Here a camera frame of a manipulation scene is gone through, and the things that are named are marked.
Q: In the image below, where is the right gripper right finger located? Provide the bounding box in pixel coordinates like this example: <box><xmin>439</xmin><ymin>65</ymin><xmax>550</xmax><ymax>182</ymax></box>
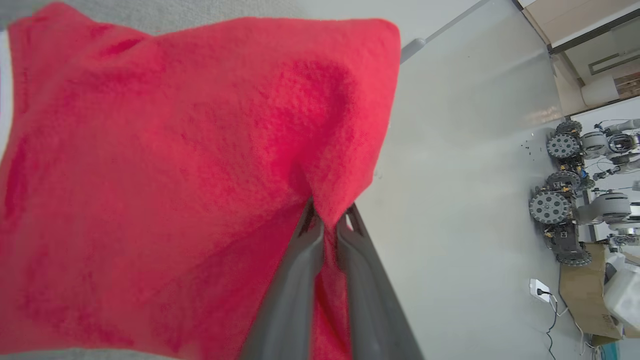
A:
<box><xmin>335</xmin><ymin>203</ymin><xmax>426</xmax><ymax>360</ymax></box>

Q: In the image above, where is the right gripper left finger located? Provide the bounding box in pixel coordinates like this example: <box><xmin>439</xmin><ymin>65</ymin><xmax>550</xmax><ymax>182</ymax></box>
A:
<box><xmin>240</xmin><ymin>198</ymin><xmax>326</xmax><ymax>360</ymax></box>

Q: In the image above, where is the red garment white striped trim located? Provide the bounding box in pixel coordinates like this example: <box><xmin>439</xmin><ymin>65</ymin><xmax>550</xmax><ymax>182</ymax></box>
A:
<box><xmin>0</xmin><ymin>2</ymin><xmax>402</xmax><ymax>360</ymax></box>

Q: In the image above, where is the white power strip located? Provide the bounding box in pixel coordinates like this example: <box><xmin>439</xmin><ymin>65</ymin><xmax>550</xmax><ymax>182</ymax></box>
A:
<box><xmin>529</xmin><ymin>278</ymin><xmax>552</xmax><ymax>304</ymax></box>

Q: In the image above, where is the cardboard box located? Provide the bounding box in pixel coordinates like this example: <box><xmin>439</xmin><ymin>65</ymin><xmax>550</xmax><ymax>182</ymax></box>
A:
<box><xmin>559</xmin><ymin>242</ymin><xmax>626</xmax><ymax>341</ymax></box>

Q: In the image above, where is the white plastic container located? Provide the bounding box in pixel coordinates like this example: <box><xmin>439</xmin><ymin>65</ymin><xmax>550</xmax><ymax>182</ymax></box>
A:
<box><xmin>602</xmin><ymin>252</ymin><xmax>640</xmax><ymax>333</ymax></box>

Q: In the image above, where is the grey metal tube leg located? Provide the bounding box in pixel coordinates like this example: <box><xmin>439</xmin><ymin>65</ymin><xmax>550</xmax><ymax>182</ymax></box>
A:
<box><xmin>400</xmin><ymin>0</ymin><xmax>492</xmax><ymax>64</ymax></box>

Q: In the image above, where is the white cylindrical bin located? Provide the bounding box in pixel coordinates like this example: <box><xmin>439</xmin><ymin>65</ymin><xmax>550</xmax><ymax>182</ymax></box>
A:
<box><xmin>581</xmin><ymin>75</ymin><xmax>621</xmax><ymax>106</ymax></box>

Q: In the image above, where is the black power cord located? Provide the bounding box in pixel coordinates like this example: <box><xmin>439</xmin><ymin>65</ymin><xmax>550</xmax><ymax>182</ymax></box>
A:
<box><xmin>544</xmin><ymin>290</ymin><xmax>561</xmax><ymax>360</ymax></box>

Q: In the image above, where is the glass door dark frame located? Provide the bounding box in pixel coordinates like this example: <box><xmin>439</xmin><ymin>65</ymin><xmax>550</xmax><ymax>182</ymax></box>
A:
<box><xmin>547</xmin><ymin>10</ymin><xmax>640</xmax><ymax>116</ymax></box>

